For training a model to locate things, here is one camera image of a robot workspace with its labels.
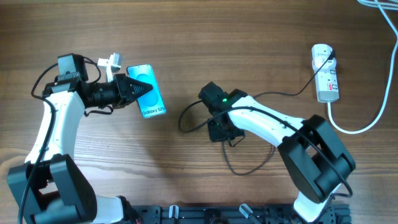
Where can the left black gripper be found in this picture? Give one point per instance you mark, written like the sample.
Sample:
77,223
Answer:
124,84

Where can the white power strip socket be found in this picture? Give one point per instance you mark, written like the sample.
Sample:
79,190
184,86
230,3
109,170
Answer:
324,67

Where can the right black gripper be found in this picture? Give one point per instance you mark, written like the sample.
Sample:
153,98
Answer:
216,136

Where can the teal screen Galaxy smartphone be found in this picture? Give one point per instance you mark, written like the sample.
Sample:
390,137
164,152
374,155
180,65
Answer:
151,104

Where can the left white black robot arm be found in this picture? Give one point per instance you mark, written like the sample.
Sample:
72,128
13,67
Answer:
49,187

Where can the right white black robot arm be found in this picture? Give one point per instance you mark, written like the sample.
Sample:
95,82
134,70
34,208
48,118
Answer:
316,159

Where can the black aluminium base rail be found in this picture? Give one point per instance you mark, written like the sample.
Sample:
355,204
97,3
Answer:
268,214

